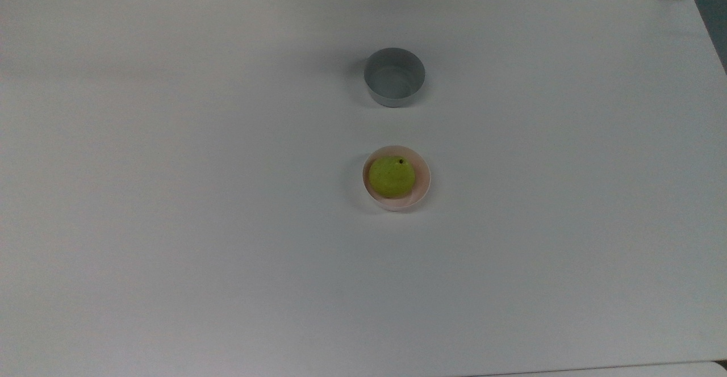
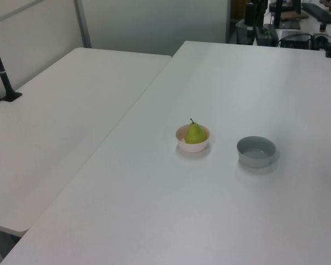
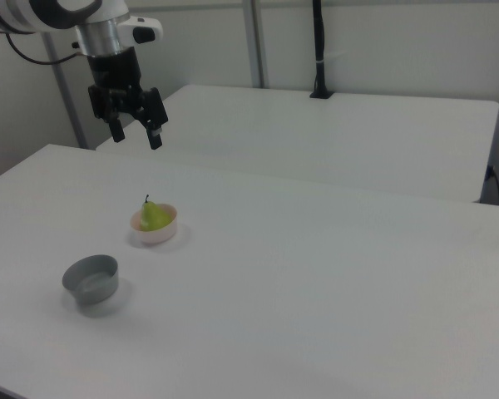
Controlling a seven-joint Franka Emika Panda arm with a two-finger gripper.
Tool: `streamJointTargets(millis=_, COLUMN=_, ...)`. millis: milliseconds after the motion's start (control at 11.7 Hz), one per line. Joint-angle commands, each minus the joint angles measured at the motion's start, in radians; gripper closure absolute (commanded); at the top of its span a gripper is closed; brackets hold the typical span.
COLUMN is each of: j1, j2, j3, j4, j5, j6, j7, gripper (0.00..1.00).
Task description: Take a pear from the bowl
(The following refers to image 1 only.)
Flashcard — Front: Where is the grey bowl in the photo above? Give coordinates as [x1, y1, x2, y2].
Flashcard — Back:
[363, 48, 427, 108]

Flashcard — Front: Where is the green pear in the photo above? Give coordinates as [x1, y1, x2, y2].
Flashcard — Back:
[369, 156, 416, 199]

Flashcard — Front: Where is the pink bowl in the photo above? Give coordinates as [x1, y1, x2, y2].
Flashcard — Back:
[362, 145, 432, 212]

